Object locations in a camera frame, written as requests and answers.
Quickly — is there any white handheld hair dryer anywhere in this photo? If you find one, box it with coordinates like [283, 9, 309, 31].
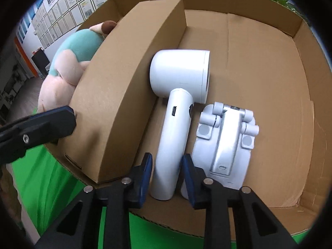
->
[150, 49, 210, 201]

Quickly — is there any right potted green plant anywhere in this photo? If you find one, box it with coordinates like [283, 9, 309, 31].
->
[272, 0, 312, 27]

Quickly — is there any large open cardboard tray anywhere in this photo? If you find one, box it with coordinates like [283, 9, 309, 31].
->
[47, 0, 331, 234]

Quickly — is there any black cabinet by wall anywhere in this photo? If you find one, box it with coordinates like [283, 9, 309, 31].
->
[32, 48, 50, 78]

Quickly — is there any long brown cardboard box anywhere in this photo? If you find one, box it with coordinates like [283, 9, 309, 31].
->
[59, 0, 187, 185]

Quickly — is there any white folding phone stand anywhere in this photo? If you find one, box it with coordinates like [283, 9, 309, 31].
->
[191, 102, 259, 189]

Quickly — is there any pink pig plush toy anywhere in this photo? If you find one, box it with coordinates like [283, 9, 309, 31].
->
[37, 20, 117, 113]

